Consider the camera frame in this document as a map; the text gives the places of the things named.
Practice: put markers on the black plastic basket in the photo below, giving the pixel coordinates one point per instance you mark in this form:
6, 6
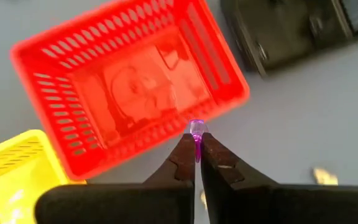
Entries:
284, 37

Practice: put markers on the red plastic basket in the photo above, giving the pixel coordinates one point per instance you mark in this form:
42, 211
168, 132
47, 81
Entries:
135, 84

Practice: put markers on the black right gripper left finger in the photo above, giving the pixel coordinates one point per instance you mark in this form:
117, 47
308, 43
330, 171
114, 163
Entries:
135, 205

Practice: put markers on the small purple plastic trinket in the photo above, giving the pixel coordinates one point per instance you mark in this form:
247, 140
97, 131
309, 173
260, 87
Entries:
196, 127

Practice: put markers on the small cream plastic skull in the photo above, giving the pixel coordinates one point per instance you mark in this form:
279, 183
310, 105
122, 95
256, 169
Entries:
325, 177

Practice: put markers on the yellow plastic basket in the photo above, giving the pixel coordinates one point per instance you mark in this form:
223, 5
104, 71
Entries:
11, 174

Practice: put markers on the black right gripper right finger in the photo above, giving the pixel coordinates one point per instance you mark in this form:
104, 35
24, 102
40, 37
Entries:
275, 205

